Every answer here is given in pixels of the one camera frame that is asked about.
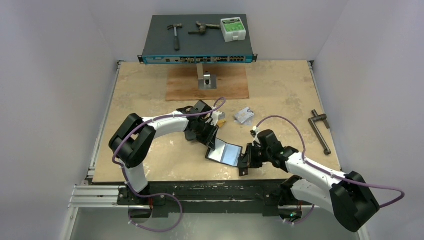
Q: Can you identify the black card holder wallet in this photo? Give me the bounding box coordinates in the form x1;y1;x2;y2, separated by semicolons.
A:
205;138;243;167

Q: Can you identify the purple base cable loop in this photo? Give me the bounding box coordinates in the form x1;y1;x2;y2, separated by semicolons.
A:
127;192;184;233

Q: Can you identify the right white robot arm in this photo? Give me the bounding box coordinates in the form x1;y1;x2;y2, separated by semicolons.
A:
237;127;381;232

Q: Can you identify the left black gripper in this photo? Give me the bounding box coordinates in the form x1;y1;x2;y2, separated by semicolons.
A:
193;119;219;150

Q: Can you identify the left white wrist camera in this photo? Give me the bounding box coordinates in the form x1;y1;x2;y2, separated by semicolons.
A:
211;111;226;126

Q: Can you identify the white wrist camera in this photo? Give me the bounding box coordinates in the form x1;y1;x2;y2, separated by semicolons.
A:
250;125;261;138
211;111;226;126

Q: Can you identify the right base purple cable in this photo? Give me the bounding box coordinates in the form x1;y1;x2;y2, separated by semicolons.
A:
282;198;316;226

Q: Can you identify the metal stand bracket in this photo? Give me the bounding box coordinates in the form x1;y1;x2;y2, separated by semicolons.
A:
196;63;217;90

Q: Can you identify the white green plastic box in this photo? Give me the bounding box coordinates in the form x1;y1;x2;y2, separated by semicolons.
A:
220;17;247;43

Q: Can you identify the blue network switch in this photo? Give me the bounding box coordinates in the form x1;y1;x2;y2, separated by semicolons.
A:
138;14;258;65

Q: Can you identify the metal crank handle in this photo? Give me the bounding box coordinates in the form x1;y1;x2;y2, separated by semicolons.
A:
308;109;332;156

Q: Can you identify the wooden board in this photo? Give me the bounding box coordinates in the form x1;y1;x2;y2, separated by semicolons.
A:
165;64;250;102

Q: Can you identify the silver card stack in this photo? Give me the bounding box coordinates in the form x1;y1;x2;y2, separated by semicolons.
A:
234;107;255;126

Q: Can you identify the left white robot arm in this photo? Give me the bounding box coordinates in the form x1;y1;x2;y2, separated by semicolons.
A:
108;100;223;205

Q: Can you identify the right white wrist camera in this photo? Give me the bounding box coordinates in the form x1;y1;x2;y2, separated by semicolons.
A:
250;125;261;138

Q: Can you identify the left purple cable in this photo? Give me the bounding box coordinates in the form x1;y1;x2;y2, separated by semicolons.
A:
111;96;227;200

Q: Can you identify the rusty pliers tool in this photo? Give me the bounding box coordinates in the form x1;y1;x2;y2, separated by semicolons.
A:
188;21;221;35

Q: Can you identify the gold VIP card stack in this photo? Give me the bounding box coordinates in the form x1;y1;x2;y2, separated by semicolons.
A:
216;119;227;128

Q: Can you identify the small hammer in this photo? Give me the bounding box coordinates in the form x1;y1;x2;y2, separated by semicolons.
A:
167;23;183;51

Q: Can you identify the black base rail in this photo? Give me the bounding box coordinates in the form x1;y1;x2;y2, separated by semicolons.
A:
117;179;311;221

